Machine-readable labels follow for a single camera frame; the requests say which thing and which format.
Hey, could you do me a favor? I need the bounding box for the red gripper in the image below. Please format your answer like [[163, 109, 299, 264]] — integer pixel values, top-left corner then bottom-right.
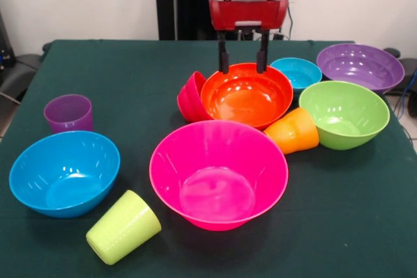
[[208, 0, 291, 75]]

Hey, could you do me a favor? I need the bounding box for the large orange-red bowl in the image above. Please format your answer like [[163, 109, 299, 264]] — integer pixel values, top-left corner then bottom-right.
[[200, 62, 294, 131]]

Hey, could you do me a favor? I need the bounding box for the orange cup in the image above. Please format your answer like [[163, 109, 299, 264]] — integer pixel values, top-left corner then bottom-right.
[[263, 107, 320, 155]]

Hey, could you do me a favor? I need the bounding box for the large pink bowl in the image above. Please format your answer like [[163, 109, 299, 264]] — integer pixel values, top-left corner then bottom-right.
[[149, 119, 290, 232]]

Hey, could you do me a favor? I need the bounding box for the green cup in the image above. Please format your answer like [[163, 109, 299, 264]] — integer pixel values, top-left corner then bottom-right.
[[85, 189, 163, 266]]

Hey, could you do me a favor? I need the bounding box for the small blue bowl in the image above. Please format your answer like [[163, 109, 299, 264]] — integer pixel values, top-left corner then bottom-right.
[[270, 57, 323, 94]]

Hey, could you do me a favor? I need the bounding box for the small red-pink bowl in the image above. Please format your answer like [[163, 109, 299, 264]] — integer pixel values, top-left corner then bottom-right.
[[177, 71, 213, 122]]

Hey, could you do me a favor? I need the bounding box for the large green bowl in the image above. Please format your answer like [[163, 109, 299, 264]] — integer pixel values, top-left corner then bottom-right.
[[298, 80, 391, 151]]

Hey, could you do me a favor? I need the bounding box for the large purple bowl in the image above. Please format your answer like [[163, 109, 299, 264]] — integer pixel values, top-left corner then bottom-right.
[[316, 43, 406, 94]]

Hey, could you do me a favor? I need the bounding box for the dark green tablecloth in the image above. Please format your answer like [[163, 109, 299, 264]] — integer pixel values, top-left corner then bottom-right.
[[0, 39, 417, 278]]

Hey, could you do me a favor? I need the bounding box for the purple cup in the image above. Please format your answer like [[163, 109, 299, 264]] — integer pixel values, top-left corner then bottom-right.
[[43, 94, 94, 135]]

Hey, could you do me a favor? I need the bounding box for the large blue bowl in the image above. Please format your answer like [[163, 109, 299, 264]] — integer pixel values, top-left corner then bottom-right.
[[8, 130, 121, 219]]

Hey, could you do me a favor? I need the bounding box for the black wall cable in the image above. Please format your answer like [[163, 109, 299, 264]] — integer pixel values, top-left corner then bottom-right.
[[279, 0, 295, 40]]

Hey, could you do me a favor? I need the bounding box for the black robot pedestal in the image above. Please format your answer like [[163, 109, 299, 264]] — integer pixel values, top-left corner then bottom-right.
[[150, 0, 263, 41]]

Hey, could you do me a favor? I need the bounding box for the blue cable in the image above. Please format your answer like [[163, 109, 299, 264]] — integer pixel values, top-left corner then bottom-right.
[[394, 69, 417, 119]]

